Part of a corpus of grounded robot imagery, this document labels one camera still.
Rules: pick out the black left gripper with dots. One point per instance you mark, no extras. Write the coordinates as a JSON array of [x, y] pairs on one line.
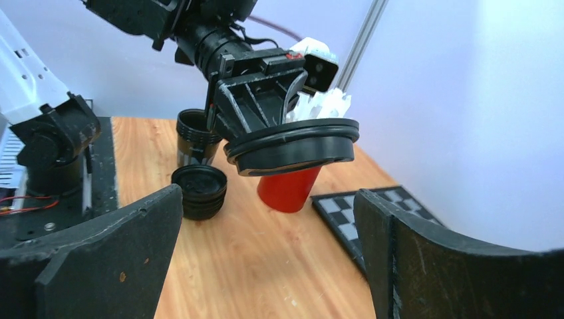
[[251, 90]]

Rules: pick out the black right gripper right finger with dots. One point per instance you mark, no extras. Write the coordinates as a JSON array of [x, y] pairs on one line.
[[418, 269]]

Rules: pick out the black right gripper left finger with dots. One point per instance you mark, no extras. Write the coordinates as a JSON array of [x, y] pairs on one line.
[[112, 266]]

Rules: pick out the black cup stack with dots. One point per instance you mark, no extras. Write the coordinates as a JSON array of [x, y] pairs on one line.
[[196, 144]]

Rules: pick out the white wrapped straws bundle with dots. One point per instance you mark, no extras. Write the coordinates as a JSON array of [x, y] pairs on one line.
[[333, 103]]

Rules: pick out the black lid stack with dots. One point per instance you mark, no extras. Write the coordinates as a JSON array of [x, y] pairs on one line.
[[203, 190]]

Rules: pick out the black white chessboard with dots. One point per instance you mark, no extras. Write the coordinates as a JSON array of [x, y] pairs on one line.
[[336, 210]]

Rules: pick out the red straw holder cup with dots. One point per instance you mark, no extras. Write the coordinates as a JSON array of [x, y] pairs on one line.
[[287, 192]]

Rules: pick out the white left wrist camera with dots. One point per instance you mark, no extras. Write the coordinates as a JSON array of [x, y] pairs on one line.
[[321, 64]]

